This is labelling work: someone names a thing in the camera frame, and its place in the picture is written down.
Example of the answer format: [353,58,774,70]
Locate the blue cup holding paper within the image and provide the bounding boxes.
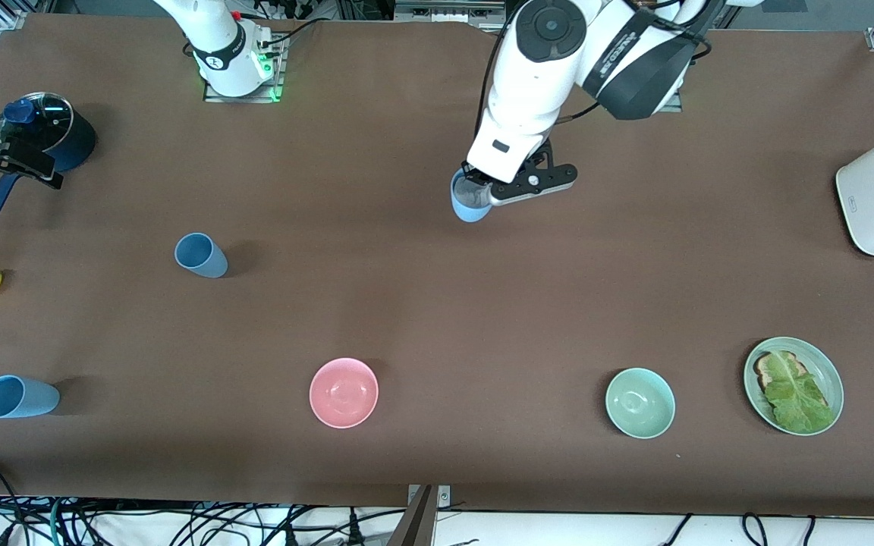
[450,168,493,224]

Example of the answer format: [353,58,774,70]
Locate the glass lid with blue knob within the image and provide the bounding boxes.
[0,93,74,156]

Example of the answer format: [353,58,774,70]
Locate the dark blue saucepan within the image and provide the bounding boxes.
[0,93,97,225]

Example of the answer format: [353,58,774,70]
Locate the grey power strip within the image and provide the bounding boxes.
[394,0,510,25]

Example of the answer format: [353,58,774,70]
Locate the pale green bowl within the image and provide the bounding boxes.
[605,367,677,440]

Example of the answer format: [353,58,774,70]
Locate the pink bowl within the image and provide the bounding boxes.
[309,357,379,429]

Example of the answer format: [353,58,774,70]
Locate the toasted bread slice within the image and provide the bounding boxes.
[754,350,832,414]

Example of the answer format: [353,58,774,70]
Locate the green lettuce leaf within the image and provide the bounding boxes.
[763,350,837,435]

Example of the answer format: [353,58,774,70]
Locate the pale green plate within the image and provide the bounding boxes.
[743,337,845,437]

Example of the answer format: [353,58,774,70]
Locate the metal table edge bracket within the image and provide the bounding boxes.
[407,484,451,507]

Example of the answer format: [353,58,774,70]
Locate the dark camera mount pole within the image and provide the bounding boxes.
[386,485,438,546]

